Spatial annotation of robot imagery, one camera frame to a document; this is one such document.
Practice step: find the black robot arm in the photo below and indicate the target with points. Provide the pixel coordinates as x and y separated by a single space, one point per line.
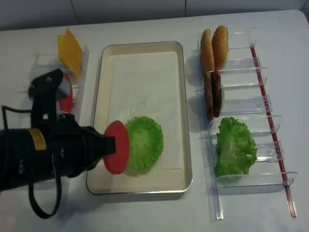
26 154

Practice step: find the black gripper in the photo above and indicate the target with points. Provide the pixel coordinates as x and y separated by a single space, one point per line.
78 148

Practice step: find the front orange cheese slice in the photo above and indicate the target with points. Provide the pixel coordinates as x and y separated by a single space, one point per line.
71 54

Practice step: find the cream rectangular metal tray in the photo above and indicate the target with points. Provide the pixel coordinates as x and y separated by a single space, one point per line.
99 181

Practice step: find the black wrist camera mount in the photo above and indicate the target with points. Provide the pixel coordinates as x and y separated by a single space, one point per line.
45 91

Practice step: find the right brown meat patty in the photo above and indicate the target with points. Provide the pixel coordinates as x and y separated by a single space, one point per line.
216 92

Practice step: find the white paper tray liner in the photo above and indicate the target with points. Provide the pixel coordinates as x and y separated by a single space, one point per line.
148 85

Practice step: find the ruffled green lettuce leaf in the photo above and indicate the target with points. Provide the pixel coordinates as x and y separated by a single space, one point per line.
236 148

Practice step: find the right clear acrylic rack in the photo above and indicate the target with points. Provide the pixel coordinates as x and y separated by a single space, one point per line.
244 96

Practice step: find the left brown meat patty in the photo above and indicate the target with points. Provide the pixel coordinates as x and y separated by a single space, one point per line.
208 94

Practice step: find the right bread bun slice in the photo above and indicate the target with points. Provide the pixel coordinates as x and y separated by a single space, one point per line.
220 47

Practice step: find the left bread bun slice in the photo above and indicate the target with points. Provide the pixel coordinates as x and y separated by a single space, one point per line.
206 51

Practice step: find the flat green lettuce leaf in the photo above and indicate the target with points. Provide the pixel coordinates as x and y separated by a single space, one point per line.
146 142

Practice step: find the bread bun slice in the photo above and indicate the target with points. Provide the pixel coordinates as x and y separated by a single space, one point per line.
220 47
206 51

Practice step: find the rear yellow cheese slice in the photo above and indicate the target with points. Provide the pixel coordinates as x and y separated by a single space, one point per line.
60 39

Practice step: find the red tomato slice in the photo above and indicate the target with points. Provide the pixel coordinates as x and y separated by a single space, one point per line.
66 104
116 161

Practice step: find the brown meat patty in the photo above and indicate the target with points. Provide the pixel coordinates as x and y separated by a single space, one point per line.
216 92
208 94

